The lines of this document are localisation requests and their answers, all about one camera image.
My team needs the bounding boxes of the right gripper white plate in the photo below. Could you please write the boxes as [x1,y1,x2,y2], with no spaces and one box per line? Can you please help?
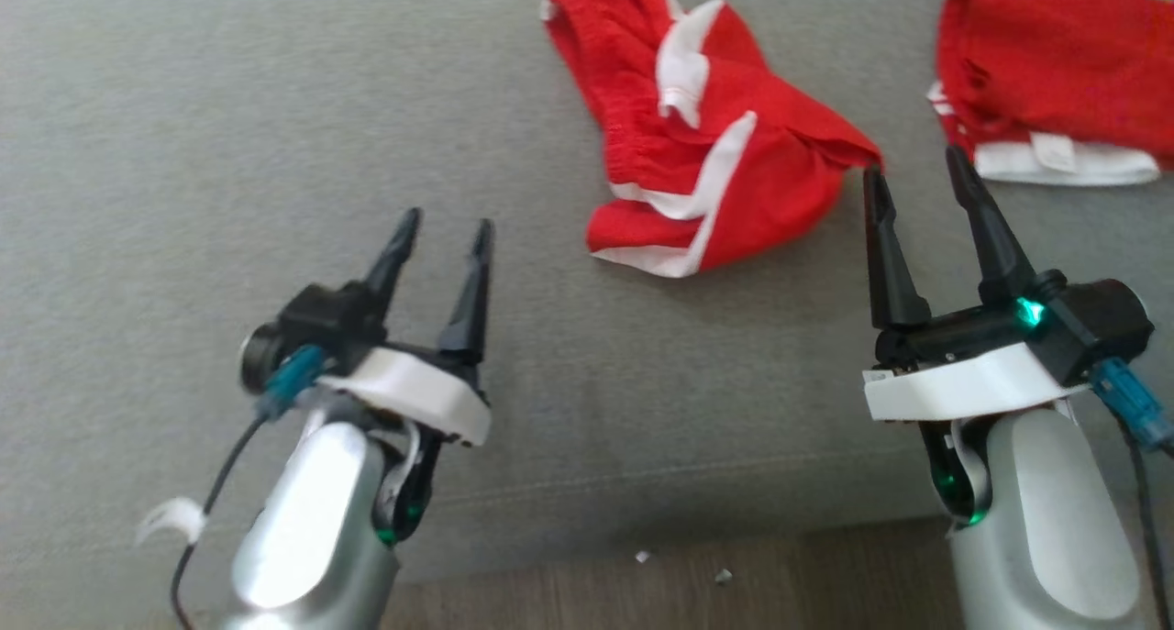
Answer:
[862,144,1093,423]

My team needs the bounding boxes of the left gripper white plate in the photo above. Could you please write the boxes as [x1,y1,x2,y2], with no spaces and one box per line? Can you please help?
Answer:
[316,208,497,448]

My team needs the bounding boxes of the red shorts with white panels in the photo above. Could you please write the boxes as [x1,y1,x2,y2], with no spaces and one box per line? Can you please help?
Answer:
[541,0,883,280]

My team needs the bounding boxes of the red and white shirt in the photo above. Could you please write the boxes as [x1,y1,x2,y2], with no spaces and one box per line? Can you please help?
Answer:
[926,0,1174,188]

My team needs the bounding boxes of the grey fabric sofa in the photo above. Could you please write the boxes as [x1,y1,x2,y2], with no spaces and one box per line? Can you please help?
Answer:
[0,0,1174,630]

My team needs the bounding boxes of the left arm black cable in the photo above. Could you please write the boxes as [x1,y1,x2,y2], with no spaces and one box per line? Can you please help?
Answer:
[170,346,327,630]

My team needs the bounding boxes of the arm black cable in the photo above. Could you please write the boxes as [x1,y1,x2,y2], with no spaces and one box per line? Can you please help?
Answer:
[170,346,327,630]
[1091,357,1174,630]

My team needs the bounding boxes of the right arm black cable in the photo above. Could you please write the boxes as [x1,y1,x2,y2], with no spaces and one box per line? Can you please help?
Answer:
[1091,357,1174,630]

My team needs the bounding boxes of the white tape tag on cable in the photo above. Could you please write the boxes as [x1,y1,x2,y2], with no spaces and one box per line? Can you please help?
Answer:
[136,497,208,547]

